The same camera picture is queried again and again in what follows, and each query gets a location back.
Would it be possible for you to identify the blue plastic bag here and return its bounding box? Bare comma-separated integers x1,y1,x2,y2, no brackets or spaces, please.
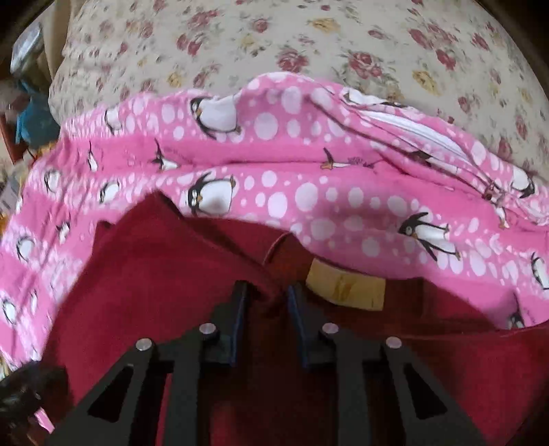
15,79,61,144

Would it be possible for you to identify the shiny silver bag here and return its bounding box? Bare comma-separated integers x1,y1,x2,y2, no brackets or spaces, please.
11,23,46,73

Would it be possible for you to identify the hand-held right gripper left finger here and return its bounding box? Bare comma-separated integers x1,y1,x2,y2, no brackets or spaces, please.
45,281,250,446

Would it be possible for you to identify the floral quilt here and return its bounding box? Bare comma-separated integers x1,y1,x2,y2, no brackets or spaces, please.
47,0,549,224

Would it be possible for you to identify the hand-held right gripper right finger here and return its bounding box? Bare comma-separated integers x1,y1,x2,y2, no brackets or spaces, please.
287,283,487,446

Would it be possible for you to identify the dark red small garment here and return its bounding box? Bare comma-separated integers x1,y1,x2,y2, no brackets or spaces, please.
40,191,549,446

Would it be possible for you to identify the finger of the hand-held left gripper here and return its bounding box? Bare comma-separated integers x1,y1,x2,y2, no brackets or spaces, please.
0,362,68,435

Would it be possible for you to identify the pink penguin print blanket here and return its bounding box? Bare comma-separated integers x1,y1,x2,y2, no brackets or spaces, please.
0,73,549,387

